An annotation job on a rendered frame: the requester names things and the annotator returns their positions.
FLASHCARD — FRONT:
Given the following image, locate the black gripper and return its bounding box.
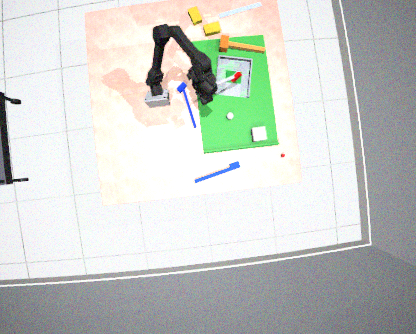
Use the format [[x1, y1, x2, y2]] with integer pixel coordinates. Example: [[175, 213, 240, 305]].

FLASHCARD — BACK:
[[186, 72, 213, 106]]

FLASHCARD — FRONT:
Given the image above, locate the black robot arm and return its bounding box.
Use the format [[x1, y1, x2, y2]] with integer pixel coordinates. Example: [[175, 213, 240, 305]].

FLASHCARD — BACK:
[[145, 24, 218, 97]]

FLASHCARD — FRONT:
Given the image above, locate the yellow rectangular block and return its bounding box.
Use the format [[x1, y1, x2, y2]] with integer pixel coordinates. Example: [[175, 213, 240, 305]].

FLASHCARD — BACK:
[[203, 22, 221, 37], [188, 6, 202, 26]]

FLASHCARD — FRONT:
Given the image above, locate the green putting mat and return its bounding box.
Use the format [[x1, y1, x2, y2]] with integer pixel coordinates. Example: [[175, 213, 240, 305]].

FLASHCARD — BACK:
[[192, 35, 278, 151]]

